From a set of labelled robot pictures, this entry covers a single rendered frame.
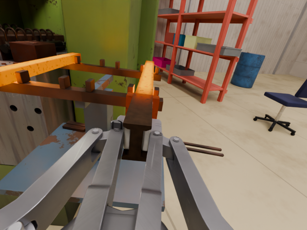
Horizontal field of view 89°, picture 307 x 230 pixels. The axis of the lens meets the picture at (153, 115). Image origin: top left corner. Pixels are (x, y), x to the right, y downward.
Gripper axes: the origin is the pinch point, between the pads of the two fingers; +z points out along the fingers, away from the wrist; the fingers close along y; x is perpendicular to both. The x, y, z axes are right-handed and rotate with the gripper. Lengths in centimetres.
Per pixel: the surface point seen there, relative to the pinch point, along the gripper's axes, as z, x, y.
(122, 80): 54, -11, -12
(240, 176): 86, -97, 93
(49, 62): 20.7, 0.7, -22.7
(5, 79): 9.1, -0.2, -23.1
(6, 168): 34, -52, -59
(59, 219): 34, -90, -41
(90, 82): 10.1, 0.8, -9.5
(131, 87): 9.9, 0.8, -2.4
